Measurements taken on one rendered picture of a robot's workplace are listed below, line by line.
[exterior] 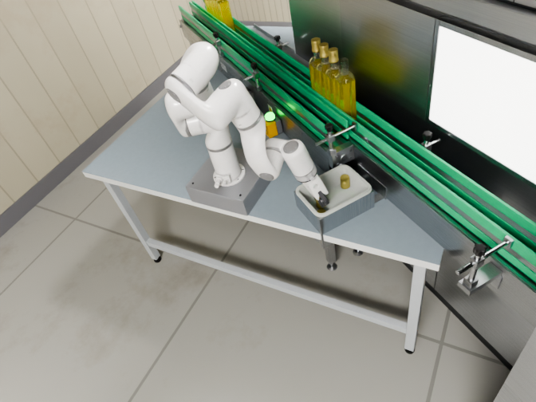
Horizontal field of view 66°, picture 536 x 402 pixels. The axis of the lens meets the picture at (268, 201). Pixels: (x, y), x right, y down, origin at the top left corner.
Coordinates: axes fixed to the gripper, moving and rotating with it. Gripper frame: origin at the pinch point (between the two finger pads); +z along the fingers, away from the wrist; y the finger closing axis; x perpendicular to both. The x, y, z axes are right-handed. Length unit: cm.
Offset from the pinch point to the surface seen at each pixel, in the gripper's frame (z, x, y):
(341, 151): -2.8, -16.6, 9.3
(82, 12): -20, 44, 261
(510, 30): -42, -54, -27
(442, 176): -2.1, -32.5, -23.3
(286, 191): 3.9, 7.4, 16.0
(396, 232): 8.8, -12.4, -23.2
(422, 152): -5.9, -33.2, -14.3
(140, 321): 54, 108, 49
